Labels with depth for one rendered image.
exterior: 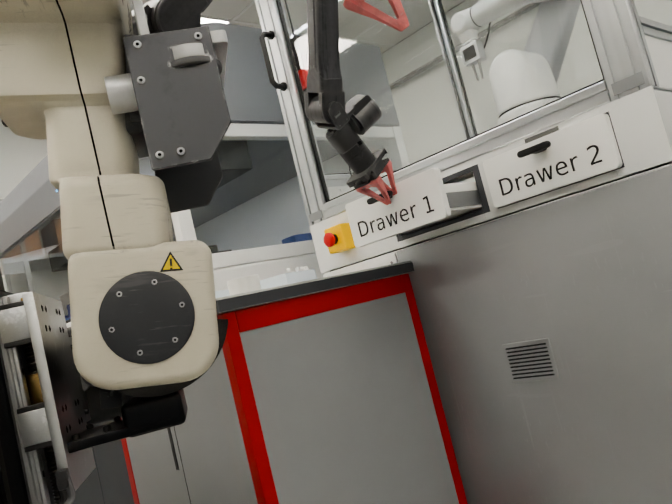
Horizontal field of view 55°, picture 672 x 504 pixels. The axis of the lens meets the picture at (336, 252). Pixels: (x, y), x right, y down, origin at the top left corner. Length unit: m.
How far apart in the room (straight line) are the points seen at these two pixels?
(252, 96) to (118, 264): 1.71
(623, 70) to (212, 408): 1.04
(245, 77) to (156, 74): 1.65
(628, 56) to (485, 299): 0.60
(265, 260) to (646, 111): 1.33
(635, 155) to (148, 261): 0.95
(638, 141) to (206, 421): 1.02
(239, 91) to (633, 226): 1.49
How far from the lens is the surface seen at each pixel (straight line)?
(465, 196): 1.50
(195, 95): 0.80
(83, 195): 0.79
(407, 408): 1.58
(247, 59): 2.49
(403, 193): 1.47
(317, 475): 1.40
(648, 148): 1.37
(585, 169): 1.39
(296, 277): 1.59
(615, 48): 1.41
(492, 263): 1.54
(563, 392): 1.52
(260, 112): 2.42
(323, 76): 1.35
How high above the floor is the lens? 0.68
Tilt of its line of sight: 5 degrees up
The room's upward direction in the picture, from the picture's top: 14 degrees counter-clockwise
